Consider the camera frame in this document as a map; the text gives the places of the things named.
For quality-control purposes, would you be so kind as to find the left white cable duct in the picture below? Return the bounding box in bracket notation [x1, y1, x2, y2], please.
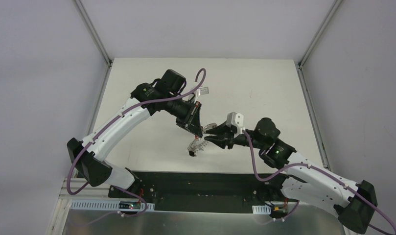
[70, 199, 145, 212]

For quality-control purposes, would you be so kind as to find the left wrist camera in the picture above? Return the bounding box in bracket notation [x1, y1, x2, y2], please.
[189, 86, 209, 103]

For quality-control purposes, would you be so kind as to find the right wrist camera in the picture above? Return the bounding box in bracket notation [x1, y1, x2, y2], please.
[226, 112, 245, 135]

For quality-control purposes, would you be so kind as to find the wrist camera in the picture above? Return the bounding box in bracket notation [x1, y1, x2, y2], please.
[189, 86, 209, 103]
[226, 112, 245, 135]

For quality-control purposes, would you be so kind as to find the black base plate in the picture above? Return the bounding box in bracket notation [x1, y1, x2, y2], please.
[107, 170, 302, 214]

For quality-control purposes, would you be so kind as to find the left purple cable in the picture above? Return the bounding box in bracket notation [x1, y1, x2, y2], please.
[67, 68, 207, 224]

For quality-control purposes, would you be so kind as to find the right white cable duct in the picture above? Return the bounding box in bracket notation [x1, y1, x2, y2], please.
[252, 205, 271, 215]

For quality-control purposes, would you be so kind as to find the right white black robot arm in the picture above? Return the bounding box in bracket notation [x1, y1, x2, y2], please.
[205, 115, 377, 235]

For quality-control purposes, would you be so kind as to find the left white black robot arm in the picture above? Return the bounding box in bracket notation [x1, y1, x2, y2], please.
[67, 68, 206, 198]

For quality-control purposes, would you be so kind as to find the white cable duct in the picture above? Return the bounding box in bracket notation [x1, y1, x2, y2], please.
[252, 205, 271, 215]
[70, 199, 145, 212]

